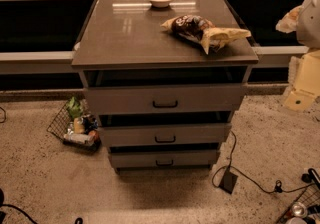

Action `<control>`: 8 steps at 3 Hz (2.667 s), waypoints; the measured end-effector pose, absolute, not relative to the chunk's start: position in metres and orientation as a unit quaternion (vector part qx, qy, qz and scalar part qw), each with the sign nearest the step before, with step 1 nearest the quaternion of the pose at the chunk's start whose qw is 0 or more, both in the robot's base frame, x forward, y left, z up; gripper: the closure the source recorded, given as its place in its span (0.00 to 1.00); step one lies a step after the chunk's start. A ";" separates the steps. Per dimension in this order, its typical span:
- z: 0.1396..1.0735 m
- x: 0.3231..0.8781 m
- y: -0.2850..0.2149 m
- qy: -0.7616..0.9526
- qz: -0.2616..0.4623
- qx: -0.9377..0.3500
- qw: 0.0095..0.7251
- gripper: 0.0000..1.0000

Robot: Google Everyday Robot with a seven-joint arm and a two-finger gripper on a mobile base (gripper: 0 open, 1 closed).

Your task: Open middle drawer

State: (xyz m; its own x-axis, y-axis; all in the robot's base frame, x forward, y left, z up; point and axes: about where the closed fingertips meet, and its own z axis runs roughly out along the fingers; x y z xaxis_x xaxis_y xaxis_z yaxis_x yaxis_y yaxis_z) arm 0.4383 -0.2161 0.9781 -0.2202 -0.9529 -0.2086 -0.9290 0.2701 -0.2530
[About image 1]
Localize black cable bottom left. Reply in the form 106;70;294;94
0;187;84;224

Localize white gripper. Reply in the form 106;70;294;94
276;0;320;48

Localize black wire basket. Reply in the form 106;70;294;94
47;103;101;152
276;185;320;224

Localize black floor power box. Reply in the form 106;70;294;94
219;168;238;194

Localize grey drawer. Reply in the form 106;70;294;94
84;84;246;115
109;150;220;169
99;123;231;147

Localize grey top drawer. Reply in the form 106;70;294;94
84;84;246;115

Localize brown chip bag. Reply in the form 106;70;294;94
161;14;251;54

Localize black floor cable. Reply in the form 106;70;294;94
211;130;315;195

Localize green leafy vegetable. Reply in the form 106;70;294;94
66;97;83;119

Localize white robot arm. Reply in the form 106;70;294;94
276;0;320;111

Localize black wire basket left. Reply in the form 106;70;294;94
47;103;101;152

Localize white bottle in basket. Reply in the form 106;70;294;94
64;133;94;146

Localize black wire basket right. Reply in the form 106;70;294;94
276;185;320;224

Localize grey drawer cabinet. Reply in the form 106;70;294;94
71;0;260;175

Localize grey bottom drawer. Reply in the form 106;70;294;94
109;150;220;169

